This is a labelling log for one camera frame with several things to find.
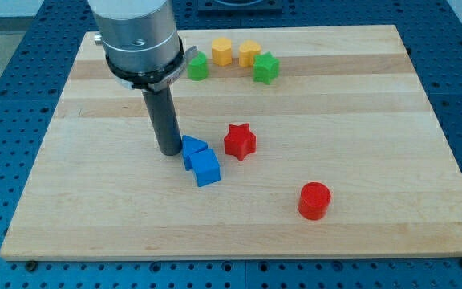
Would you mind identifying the yellow hexagon block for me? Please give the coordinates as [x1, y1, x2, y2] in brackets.
[211, 37, 233, 66]

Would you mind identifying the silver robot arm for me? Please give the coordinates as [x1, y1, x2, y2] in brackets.
[88, 0, 198, 156]

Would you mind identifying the blue triangle block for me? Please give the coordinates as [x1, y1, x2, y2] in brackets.
[182, 135, 208, 171]

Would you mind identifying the red star block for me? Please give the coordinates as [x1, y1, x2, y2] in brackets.
[224, 123, 257, 161]

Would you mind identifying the blue cube block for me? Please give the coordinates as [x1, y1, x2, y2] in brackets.
[189, 149, 221, 187]

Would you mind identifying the red cylinder block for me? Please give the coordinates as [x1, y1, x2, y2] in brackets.
[298, 182, 332, 221]

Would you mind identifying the yellow heart block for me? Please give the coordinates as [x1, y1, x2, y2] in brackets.
[238, 40, 261, 67]

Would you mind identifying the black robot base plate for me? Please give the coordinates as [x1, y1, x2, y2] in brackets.
[197, 0, 283, 14]

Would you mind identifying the green half-round block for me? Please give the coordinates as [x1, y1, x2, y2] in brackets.
[187, 52, 209, 81]

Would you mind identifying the green star block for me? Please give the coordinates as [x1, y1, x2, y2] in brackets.
[253, 52, 280, 84]

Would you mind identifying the wooden board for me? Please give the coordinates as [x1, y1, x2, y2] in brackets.
[0, 25, 462, 261]

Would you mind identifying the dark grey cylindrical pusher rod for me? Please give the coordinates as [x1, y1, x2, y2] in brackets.
[142, 88, 182, 156]

